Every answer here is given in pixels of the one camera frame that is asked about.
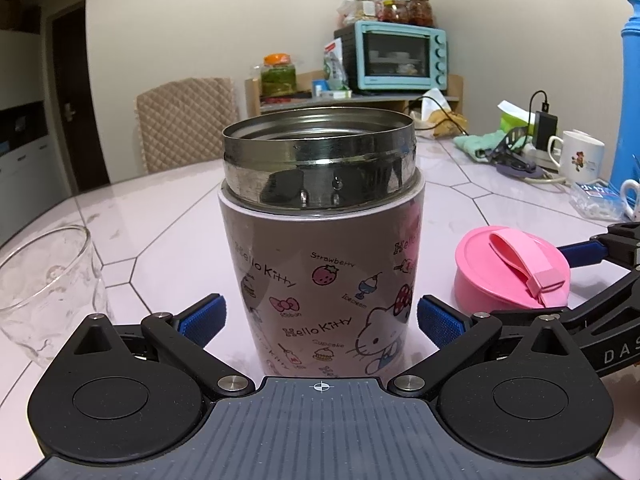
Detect white cartoon mug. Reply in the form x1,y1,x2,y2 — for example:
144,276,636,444
547,130,605,184

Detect green cloth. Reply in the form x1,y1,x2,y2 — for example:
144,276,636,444
454,130,506,162

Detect blue thermos flask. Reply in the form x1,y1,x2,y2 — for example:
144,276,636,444
610,0,640,191

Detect gold lid glass jar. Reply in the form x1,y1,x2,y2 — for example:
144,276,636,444
346,0,378,23

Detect wooden side shelf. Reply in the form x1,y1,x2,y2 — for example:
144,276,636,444
244,70,466,118

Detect clear glass bowl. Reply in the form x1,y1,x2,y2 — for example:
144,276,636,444
1,224,113,368

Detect pink jar lid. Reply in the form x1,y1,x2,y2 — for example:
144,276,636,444
454,226,570,314

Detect green white snack bag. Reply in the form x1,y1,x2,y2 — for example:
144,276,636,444
323,38,348,91

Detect white grey cabinet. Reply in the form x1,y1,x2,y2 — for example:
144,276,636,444
1,0,64,242

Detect black power adapter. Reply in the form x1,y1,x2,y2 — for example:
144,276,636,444
527,90,558,151

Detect Hello Kitty thermos jar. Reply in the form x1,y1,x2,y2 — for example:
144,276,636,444
219,106,425,380

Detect orange lid pickle jar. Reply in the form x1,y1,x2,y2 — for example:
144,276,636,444
260,53,297,99

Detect teal toaster oven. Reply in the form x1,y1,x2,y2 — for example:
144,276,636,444
334,21,448,92

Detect red chili jar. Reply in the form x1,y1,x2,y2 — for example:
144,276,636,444
378,0,409,24
408,0,434,27

